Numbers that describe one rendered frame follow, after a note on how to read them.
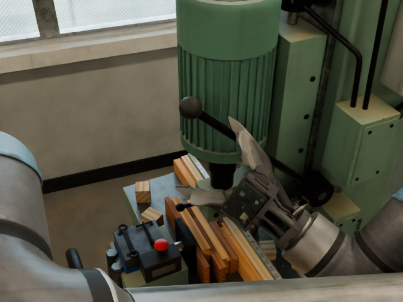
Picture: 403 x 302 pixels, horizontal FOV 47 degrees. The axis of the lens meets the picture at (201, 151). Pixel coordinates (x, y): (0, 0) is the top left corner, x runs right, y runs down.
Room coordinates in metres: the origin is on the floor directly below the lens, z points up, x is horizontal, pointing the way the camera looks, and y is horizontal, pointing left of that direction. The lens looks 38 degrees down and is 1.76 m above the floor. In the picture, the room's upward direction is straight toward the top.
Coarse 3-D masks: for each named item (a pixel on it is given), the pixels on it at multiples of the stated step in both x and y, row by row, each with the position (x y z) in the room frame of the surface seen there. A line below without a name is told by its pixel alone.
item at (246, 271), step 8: (176, 160) 1.01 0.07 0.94; (176, 168) 0.99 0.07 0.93; (184, 168) 0.97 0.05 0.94; (184, 176) 0.94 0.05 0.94; (192, 176) 0.94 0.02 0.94; (184, 184) 0.94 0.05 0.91; (192, 184) 0.91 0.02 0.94; (216, 224) 0.77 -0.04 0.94; (232, 248) 0.69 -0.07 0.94; (240, 256) 0.67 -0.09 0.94; (240, 264) 0.65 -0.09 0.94; (248, 264) 0.65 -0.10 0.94; (240, 272) 0.65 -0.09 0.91; (248, 272) 0.63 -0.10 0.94; (256, 272) 0.63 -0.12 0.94; (248, 280) 0.62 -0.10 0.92
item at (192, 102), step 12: (192, 96) 0.59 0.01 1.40; (180, 108) 0.57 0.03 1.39; (192, 108) 0.57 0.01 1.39; (204, 120) 0.59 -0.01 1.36; (216, 120) 0.60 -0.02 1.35; (228, 132) 0.60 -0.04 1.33; (288, 168) 0.66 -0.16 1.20; (300, 180) 0.67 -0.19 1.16; (312, 180) 0.69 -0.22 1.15; (324, 180) 0.69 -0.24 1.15; (300, 192) 0.69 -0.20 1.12; (312, 192) 0.66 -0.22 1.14; (324, 192) 0.67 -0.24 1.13; (336, 192) 0.71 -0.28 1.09; (312, 204) 0.66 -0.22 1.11
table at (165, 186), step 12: (156, 180) 0.97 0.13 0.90; (168, 180) 0.97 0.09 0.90; (180, 180) 0.97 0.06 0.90; (132, 192) 0.92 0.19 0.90; (156, 192) 0.92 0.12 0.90; (168, 192) 0.92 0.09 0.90; (132, 204) 0.87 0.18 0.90; (144, 204) 0.87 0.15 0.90; (156, 204) 0.87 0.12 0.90; (132, 216) 0.87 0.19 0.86; (168, 228) 0.79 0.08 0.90; (192, 276) 0.64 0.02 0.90; (228, 276) 0.64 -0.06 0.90; (240, 276) 0.64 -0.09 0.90
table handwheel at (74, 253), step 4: (72, 248) 0.71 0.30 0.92; (68, 252) 0.68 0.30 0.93; (72, 252) 0.68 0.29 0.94; (76, 252) 0.68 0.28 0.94; (68, 256) 0.67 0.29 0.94; (72, 256) 0.66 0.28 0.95; (76, 256) 0.66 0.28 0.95; (68, 260) 0.66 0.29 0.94; (72, 260) 0.65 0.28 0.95; (76, 260) 0.65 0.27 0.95; (80, 260) 0.66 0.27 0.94; (68, 264) 0.65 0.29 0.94; (72, 264) 0.64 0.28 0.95; (76, 264) 0.64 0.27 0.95; (80, 264) 0.64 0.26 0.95; (76, 268) 0.62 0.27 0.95
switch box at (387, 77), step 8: (400, 8) 0.77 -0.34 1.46; (400, 16) 0.77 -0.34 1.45; (400, 24) 0.76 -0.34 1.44; (392, 32) 0.78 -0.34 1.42; (400, 32) 0.76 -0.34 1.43; (392, 40) 0.77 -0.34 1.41; (400, 40) 0.75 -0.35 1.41; (392, 48) 0.77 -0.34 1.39; (400, 48) 0.75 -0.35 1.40; (392, 56) 0.76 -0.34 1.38; (400, 56) 0.75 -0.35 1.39; (384, 64) 0.77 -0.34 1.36; (392, 64) 0.76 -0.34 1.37; (400, 64) 0.74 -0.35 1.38; (384, 72) 0.77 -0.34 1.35; (392, 72) 0.75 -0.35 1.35; (400, 72) 0.74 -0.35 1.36; (384, 80) 0.76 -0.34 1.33; (392, 80) 0.75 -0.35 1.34; (400, 80) 0.73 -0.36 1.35; (392, 88) 0.74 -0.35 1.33; (400, 88) 0.73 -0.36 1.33
